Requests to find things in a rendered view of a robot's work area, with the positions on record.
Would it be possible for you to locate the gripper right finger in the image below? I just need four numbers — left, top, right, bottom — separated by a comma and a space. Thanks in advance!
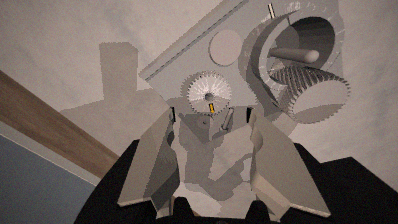
247, 107, 377, 224

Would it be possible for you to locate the grey toothed gear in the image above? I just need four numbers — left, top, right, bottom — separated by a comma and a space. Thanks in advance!
187, 70, 232, 116

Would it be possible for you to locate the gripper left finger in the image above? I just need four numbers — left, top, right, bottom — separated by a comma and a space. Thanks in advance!
73, 107, 180, 224

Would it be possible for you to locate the grey metal bolt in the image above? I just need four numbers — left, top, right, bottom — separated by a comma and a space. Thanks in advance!
220, 108, 234, 132

